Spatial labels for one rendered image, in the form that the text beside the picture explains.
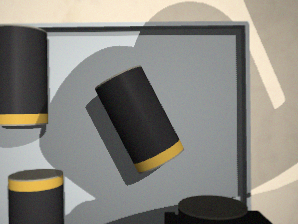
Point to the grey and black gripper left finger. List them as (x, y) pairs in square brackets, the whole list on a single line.
[(171, 218)]

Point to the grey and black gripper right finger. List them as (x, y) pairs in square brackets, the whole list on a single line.
[(255, 217)]

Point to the black battery with gold end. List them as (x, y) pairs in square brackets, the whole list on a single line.
[(36, 197), (211, 209), (139, 119), (23, 75)]

